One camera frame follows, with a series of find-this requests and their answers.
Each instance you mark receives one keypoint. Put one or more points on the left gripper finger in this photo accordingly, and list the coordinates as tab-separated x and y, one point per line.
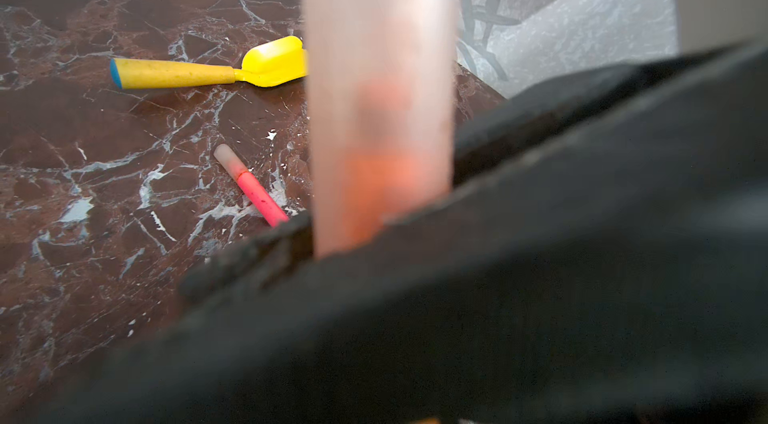
603	256

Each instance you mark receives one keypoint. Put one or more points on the red pink marker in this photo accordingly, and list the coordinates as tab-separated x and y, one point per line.
250	186

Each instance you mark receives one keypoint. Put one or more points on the yellow toy scoop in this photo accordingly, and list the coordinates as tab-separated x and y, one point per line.
265	66

